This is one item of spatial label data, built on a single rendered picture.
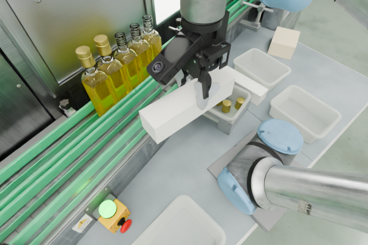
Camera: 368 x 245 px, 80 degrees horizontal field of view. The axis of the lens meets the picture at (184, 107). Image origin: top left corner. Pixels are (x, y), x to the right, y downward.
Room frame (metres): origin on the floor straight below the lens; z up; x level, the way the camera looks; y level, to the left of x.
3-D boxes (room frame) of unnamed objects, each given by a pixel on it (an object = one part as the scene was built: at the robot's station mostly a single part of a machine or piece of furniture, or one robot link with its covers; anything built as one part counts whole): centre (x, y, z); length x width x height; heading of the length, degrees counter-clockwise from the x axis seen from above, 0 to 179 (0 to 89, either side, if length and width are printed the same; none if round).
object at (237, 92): (0.59, -0.14, 0.80); 0.22 x 0.17 x 0.09; 54
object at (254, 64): (0.79, -0.36, 0.78); 0.22 x 0.17 x 0.09; 39
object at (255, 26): (1.07, -0.36, 0.90); 0.17 x 0.05 x 0.22; 54
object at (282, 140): (0.31, -0.25, 0.93); 0.13 x 0.12 x 0.14; 135
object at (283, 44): (1.01, -0.54, 0.79); 0.16 x 0.12 x 0.07; 154
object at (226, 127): (0.60, -0.11, 0.79); 0.27 x 0.17 x 0.08; 54
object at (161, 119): (0.35, -0.01, 1.08); 0.24 x 0.06 x 0.06; 129
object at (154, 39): (0.63, 0.11, 0.99); 0.06 x 0.06 x 0.21; 54
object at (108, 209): (0.16, 0.21, 0.84); 0.05 x 0.05 x 0.03
